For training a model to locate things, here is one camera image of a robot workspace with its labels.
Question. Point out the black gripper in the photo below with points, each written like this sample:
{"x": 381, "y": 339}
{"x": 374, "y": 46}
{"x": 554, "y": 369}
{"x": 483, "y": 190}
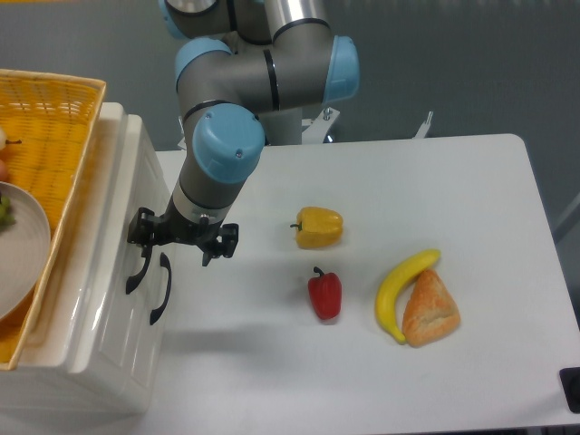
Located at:
{"x": 215, "y": 240}

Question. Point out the black top drawer handle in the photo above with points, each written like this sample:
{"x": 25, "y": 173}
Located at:
{"x": 134, "y": 281}

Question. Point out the black drawer handle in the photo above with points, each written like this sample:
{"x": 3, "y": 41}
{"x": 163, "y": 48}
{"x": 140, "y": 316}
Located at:
{"x": 158, "y": 312}
{"x": 134, "y": 281}

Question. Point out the white drawer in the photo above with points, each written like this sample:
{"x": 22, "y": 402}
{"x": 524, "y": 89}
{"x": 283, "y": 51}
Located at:
{"x": 128, "y": 340}

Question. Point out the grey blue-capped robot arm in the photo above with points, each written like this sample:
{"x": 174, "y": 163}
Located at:
{"x": 240, "y": 60}

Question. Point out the white drawer cabinet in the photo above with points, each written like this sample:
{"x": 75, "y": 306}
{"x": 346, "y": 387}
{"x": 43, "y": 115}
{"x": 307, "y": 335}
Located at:
{"x": 60, "y": 368}

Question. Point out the yellow bell pepper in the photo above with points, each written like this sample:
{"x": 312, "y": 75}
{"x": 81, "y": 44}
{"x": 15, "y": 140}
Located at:
{"x": 317, "y": 227}

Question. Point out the red bell pepper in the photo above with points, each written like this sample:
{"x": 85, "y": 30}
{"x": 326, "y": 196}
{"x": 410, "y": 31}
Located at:
{"x": 325, "y": 291}

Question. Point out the grey plate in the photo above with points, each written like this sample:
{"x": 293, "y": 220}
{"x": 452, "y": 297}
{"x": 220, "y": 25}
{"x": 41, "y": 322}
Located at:
{"x": 25, "y": 248}

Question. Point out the green grapes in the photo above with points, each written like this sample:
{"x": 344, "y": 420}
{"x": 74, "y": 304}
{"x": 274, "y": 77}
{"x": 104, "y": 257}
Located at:
{"x": 6, "y": 215}

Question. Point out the yellow woven basket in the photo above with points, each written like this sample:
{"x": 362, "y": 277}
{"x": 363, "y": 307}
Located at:
{"x": 49, "y": 119}

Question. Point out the yellow banana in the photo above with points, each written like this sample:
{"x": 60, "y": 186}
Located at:
{"x": 397, "y": 280}

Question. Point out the brown bread piece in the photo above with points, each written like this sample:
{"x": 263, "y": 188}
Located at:
{"x": 431, "y": 312}

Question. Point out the black device at table corner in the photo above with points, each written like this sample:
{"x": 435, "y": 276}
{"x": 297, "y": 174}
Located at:
{"x": 570, "y": 379}

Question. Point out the black lower drawer handle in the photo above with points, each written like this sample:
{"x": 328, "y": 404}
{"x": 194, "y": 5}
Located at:
{"x": 158, "y": 312}

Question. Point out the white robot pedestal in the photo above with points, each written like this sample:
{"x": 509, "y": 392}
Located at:
{"x": 283, "y": 127}

